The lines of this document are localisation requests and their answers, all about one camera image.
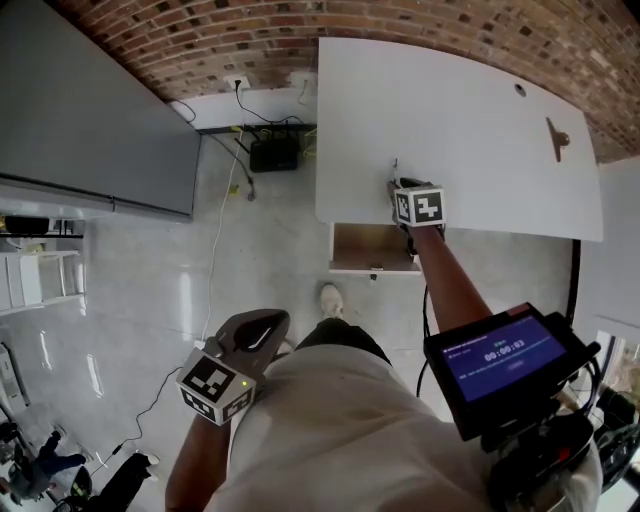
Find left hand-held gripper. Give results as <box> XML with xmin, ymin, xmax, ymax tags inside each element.
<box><xmin>174</xmin><ymin>309</ymin><xmax>292</xmax><ymax>427</ymax></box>

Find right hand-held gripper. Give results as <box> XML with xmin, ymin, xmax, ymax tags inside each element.
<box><xmin>386</xmin><ymin>173</ymin><xmax>448</xmax><ymax>257</ymax></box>

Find white drawer with wooden interior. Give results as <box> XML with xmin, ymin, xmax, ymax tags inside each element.
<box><xmin>328</xmin><ymin>222</ymin><xmax>424</xmax><ymax>281</ymax></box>

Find brown object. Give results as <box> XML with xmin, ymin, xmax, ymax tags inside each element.
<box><xmin>544</xmin><ymin>116</ymin><xmax>572</xmax><ymax>164</ymax></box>

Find person's left forearm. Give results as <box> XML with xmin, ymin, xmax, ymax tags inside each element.
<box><xmin>164</xmin><ymin>412</ymin><xmax>237</xmax><ymax>512</ymax></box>

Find person's right forearm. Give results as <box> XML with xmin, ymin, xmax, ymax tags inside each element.
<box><xmin>409</xmin><ymin>223</ymin><xmax>497</xmax><ymax>335</ymax></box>

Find white table top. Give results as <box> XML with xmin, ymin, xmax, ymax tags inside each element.
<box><xmin>314</xmin><ymin>36</ymin><xmax>604</xmax><ymax>244</ymax></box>

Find person's white shoe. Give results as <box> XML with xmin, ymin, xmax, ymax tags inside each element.
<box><xmin>319</xmin><ymin>282</ymin><xmax>346</xmax><ymax>321</ymax></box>

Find person's black trousers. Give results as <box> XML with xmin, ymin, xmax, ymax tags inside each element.
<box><xmin>294</xmin><ymin>318</ymin><xmax>392</xmax><ymax>366</ymax></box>

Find black router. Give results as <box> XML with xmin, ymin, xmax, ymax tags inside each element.
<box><xmin>248</xmin><ymin>139</ymin><xmax>300</xmax><ymax>174</ymax></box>

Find person's white shirt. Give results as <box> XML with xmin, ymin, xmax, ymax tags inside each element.
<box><xmin>204</xmin><ymin>343</ymin><xmax>604</xmax><ymax>512</ymax></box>

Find black screen monitor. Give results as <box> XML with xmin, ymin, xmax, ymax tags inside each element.
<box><xmin>423</xmin><ymin>301</ymin><xmax>601</xmax><ymax>444</ymax></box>

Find white wooden chair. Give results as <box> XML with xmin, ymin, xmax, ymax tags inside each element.
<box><xmin>0</xmin><ymin>249</ymin><xmax>87</xmax><ymax>318</ymax></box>

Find black folding chair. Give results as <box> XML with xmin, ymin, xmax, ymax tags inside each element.
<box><xmin>0</xmin><ymin>215</ymin><xmax>85</xmax><ymax>239</ymax></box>

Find grey refrigerator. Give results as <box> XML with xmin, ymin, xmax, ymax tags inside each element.
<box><xmin>0</xmin><ymin>0</ymin><xmax>202</xmax><ymax>224</ymax></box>

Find black chest rig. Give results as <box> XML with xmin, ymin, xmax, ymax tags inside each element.
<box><xmin>478</xmin><ymin>399</ymin><xmax>601</xmax><ymax>512</ymax></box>

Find white floor cable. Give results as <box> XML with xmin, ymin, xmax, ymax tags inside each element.
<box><xmin>198</xmin><ymin>144</ymin><xmax>237</xmax><ymax>346</ymax></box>

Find yellow cable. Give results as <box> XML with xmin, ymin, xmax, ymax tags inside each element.
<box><xmin>299</xmin><ymin>126</ymin><xmax>319</xmax><ymax>159</ymax></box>

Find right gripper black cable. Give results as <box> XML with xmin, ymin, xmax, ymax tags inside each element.
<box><xmin>416</xmin><ymin>283</ymin><xmax>434</xmax><ymax>397</ymax></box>

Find black cable with plug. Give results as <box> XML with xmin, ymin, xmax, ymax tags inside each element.
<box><xmin>233</xmin><ymin>137</ymin><xmax>258</xmax><ymax>203</ymax></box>

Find thin black floor cable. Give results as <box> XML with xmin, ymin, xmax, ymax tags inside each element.
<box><xmin>87</xmin><ymin>366</ymin><xmax>185</xmax><ymax>477</ymax></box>

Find black socket cable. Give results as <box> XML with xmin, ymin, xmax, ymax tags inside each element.
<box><xmin>233</xmin><ymin>85</ymin><xmax>307</xmax><ymax>127</ymax></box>

